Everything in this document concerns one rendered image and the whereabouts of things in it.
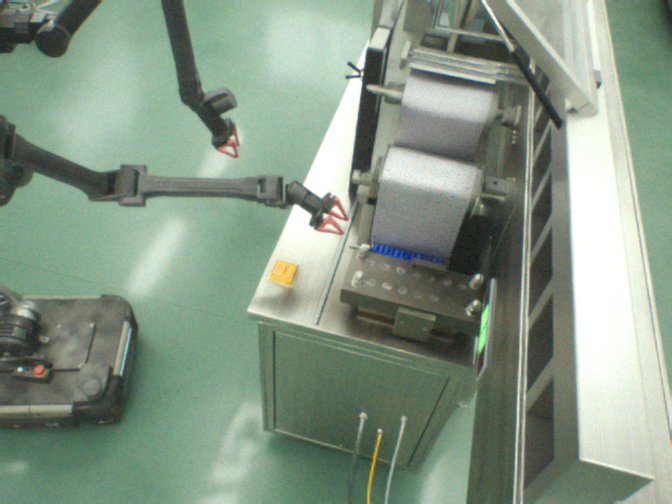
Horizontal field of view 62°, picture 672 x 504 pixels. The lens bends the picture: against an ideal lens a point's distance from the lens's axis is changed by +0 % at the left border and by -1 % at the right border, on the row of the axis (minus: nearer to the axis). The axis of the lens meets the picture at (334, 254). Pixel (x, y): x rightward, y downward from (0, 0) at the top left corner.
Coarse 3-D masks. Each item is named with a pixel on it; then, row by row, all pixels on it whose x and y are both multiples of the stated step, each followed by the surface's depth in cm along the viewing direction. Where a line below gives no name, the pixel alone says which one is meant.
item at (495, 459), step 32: (608, 32) 176; (512, 64) 199; (608, 64) 162; (512, 96) 179; (608, 96) 150; (512, 160) 149; (512, 192) 137; (512, 224) 127; (640, 224) 117; (512, 256) 119; (640, 256) 111; (512, 288) 111; (640, 288) 105; (512, 320) 105; (640, 320) 100; (512, 352) 99; (640, 352) 96; (480, 384) 120; (512, 384) 93; (480, 416) 112; (512, 416) 89; (480, 448) 105; (512, 448) 84; (480, 480) 99; (512, 480) 80
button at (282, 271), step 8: (280, 264) 170; (288, 264) 170; (296, 264) 170; (272, 272) 167; (280, 272) 168; (288, 272) 168; (296, 272) 170; (272, 280) 168; (280, 280) 167; (288, 280) 166
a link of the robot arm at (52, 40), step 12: (72, 0) 143; (84, 0) 142; (96, 0) 143; (60, 12) 145; (72, 12) 145; (84, 12) 145; (60, 24) 146; (72, 24) 147; (36, 36) 146; (48, 36) 146; (60, 36) 147; (48, 48) 149; (60, 48) 149
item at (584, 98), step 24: (480, 0) 93; (504, 0) 94; (576, 0) 134; (504, 24) 96; (528, 24) 96; (528, 48) 98; (552, 48) 100; (528, 72) 100; (552, 72) 100; (576, 96) 102; (552, 120) 105
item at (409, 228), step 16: (384, 208) 153; (400, 208) 152; (416, 208) 150; (384, 224) 158; (400, 224) 156; (416, 224) 155; (432, 224) 153; (448, 224) 152; (384, 240) 162; (400, 240) 161; (416, 240) 159; (432, 240) 157; (448, 240) 156; (432, 256) 162; (448, 256) 161
